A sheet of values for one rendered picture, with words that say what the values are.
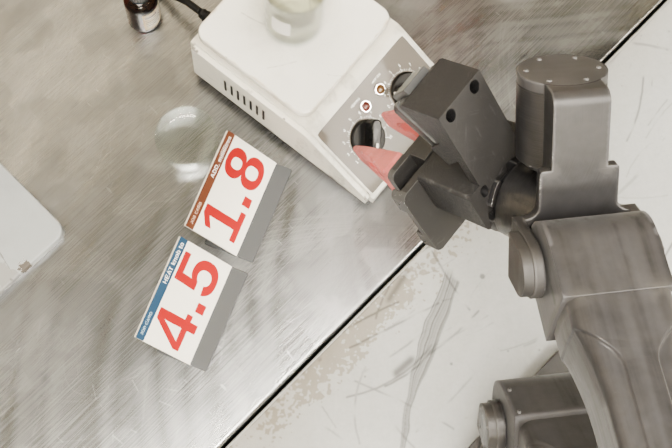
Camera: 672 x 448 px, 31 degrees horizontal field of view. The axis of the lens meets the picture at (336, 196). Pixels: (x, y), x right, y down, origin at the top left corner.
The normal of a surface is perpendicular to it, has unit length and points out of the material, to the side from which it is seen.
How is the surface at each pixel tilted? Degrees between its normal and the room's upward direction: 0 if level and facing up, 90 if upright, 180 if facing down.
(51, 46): 0
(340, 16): 0
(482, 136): 52
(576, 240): 19
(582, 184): 42
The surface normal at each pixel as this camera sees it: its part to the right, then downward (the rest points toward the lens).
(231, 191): 0.64, 0.02
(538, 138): -0.58, 0.38
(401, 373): 0.06, -0.29
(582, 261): 0.02, -0.54
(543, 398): -0.05, -0.90
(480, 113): 0.65, 0.30
